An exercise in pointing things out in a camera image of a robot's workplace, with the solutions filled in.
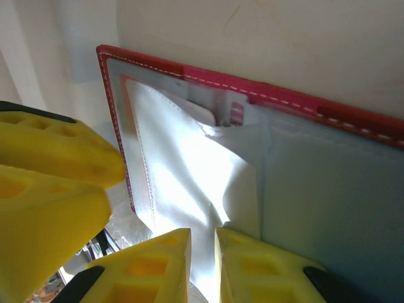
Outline white plastic card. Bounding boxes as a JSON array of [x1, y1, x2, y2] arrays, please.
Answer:
[[186, 100, 218, 127]]

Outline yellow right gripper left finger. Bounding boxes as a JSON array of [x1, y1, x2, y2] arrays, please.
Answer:
[[52, 229, 193, 303]]

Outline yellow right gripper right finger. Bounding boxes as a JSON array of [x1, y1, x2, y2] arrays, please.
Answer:
[[214, 227, 379, 303]]

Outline red leather card holder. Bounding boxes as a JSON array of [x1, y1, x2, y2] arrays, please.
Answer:
[[96, 44, 404, 303]]

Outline pink striped card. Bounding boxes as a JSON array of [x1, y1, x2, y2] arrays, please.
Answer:
[[231, 100, 246, 128]]

